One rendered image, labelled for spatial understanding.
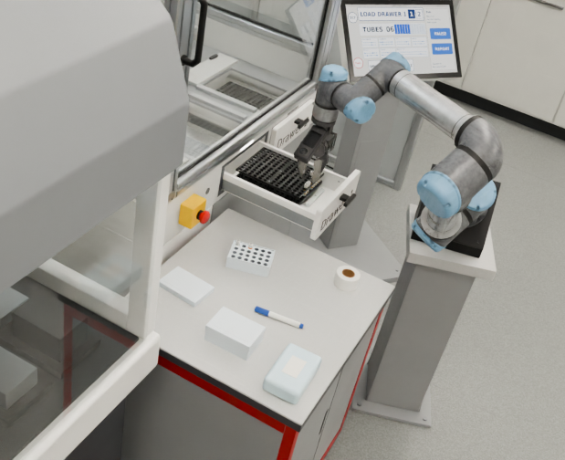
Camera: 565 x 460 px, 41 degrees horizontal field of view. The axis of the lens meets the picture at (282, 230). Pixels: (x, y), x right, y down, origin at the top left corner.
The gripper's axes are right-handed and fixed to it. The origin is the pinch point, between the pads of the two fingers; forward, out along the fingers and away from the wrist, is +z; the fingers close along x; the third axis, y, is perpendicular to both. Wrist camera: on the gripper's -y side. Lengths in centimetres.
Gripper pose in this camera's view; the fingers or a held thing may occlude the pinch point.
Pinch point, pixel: (307, 177)
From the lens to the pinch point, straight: 230.5
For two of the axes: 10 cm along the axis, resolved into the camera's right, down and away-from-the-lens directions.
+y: 4.7, -4.7, 7.5
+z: -1.7, 7.9, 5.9
